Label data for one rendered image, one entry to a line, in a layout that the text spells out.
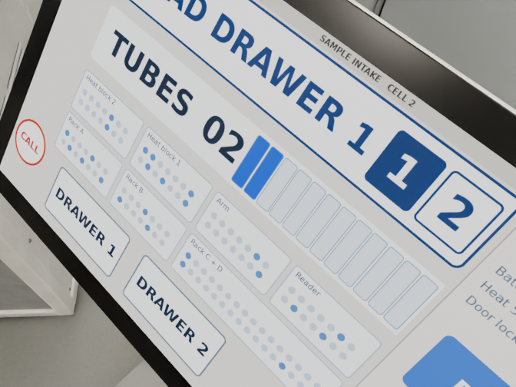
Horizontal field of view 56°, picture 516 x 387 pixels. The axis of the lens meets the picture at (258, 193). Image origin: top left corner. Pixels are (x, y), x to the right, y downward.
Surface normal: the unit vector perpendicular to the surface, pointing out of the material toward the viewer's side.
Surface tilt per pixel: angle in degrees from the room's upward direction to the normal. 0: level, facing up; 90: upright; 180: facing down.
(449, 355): 50
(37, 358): 0
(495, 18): 90
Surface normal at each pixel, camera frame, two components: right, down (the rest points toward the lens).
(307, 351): -0.48, 0.14
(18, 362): 0.08, -0.48
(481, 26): -0.98, 0.13
